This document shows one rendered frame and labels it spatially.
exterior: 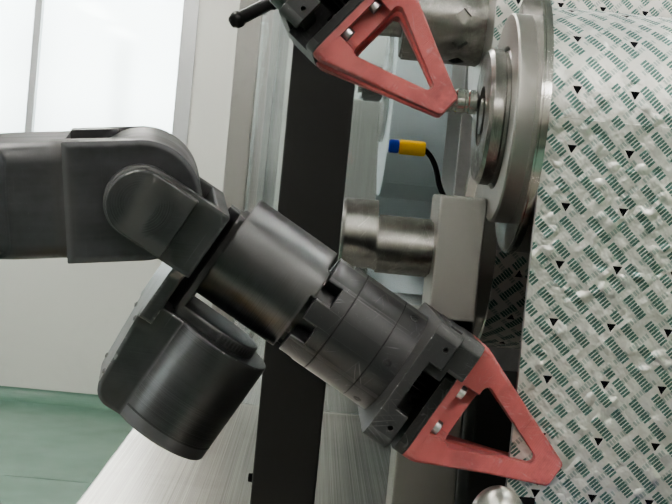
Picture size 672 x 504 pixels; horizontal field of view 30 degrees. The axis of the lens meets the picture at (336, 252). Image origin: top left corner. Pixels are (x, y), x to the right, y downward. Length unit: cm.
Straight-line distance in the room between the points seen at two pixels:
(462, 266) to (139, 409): 20
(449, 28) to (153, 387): 41
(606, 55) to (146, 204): 25
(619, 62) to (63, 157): 28
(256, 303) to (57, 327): 576
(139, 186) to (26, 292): 581
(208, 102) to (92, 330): 126
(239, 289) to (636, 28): 25
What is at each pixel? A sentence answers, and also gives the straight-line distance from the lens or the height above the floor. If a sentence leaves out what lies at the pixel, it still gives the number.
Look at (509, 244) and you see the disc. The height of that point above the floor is 118.
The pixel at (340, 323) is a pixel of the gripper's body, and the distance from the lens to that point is 61.
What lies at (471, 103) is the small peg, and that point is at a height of 126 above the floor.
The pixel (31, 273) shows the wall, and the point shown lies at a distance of 637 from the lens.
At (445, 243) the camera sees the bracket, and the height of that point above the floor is 118.
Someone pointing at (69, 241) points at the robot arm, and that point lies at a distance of 60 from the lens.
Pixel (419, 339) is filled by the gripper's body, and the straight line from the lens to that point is 62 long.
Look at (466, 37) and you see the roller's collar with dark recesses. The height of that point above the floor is 132.
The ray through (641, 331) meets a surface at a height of 115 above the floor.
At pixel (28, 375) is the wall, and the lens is 643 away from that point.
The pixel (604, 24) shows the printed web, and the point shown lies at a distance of 68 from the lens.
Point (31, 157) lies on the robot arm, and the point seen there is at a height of 120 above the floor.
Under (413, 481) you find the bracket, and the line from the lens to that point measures 73.
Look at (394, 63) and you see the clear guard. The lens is 168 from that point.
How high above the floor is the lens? 120
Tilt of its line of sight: 3 degrees down
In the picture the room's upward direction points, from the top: 6 degrees clockwise
